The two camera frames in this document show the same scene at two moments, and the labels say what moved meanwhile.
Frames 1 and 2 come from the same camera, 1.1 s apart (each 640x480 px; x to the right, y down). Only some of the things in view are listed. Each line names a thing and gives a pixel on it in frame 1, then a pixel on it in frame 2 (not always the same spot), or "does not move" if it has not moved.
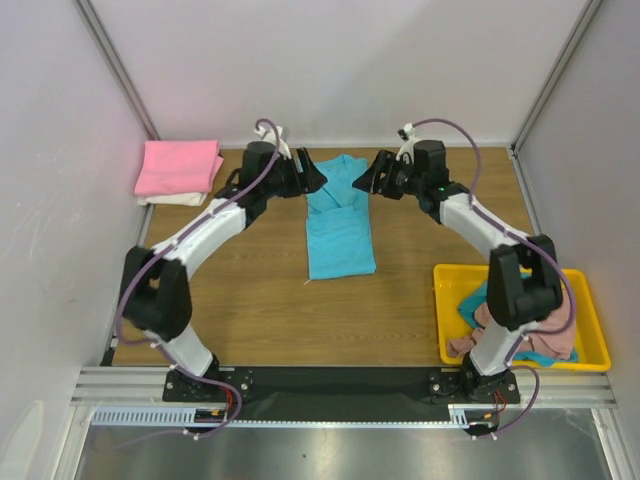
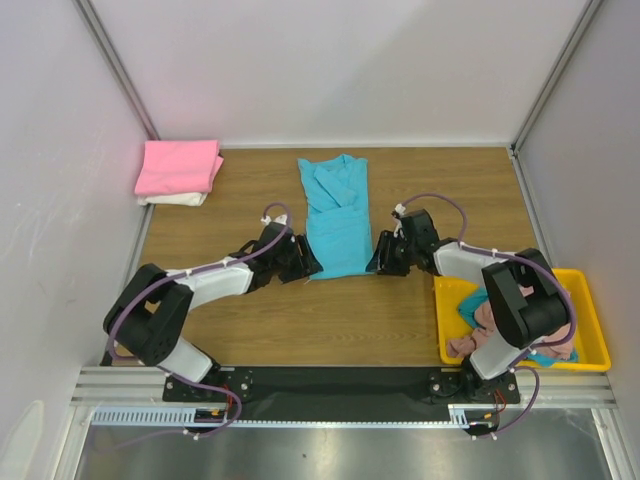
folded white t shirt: x=187 y=199 does not move
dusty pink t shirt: x=554 y=338 does not move
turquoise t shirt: x=340 y=236 does not move
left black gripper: x=310 y=180 to x=306 y=264
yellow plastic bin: x=452 y=282 does not move
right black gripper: x=383 y=173 to x=392 y=252
